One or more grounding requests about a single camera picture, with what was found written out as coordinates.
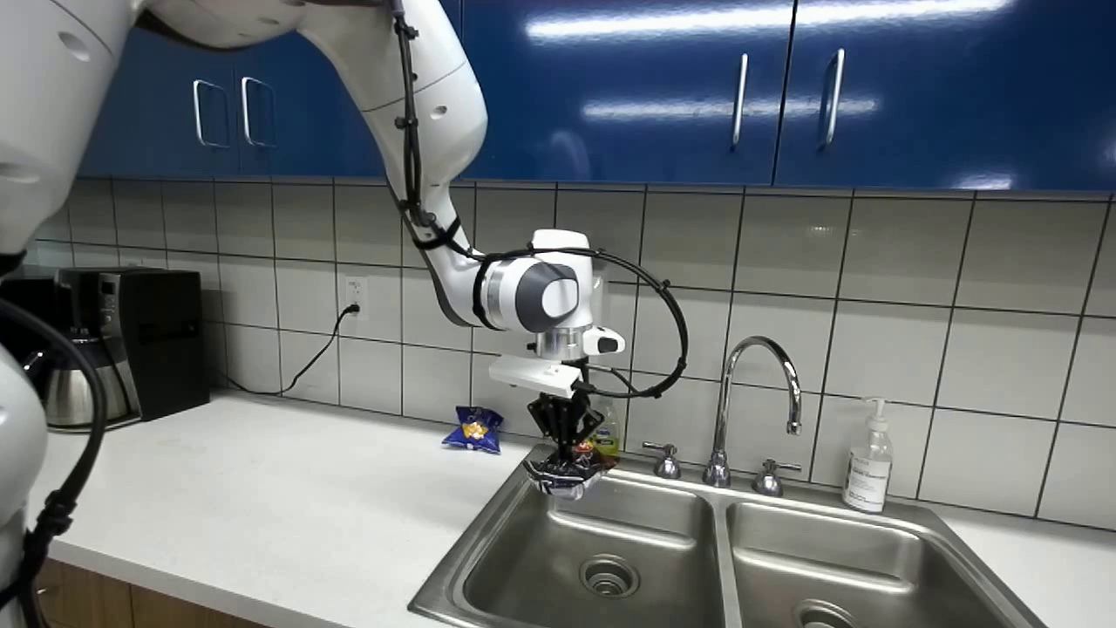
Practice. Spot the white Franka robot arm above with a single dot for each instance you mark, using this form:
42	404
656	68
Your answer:
385	71

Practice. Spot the green dish soap bottle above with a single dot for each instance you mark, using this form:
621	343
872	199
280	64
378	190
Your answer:
608	448

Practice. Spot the chrome faucet knob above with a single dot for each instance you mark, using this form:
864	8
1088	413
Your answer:
666	463
767	479

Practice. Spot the stainless steel double sink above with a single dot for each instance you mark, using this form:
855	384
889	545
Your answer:
813	560

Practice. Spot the wooden base cabinet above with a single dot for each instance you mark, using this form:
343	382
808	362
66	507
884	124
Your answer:
93	599

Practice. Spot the steel kettle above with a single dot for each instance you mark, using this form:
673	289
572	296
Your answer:
70	396

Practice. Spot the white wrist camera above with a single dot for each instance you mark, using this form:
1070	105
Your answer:
527	374

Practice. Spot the blue chip packet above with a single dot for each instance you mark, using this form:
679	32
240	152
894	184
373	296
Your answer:
476	432

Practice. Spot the white wall outlet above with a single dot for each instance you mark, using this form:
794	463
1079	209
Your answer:
354	298

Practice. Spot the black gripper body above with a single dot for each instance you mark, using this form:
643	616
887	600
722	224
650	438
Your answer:
565	419

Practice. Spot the chrome gooseneck faucet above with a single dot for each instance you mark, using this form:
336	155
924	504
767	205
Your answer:
727	396

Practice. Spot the black countertop appliance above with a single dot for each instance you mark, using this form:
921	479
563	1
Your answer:
152	335

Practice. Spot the clear pump soap bottle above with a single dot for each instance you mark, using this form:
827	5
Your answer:
867	471

